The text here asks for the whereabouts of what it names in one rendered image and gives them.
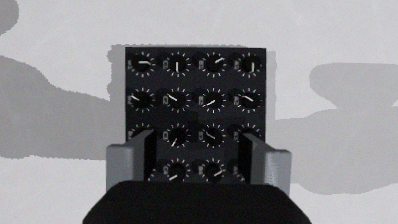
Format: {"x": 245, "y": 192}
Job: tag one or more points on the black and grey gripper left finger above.
{"x": 132, "y": 161}

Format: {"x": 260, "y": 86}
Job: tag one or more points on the black knob box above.
{"x": 198, "y": 105}

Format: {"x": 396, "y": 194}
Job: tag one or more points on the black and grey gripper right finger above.
{"x": 259, "y": 163}

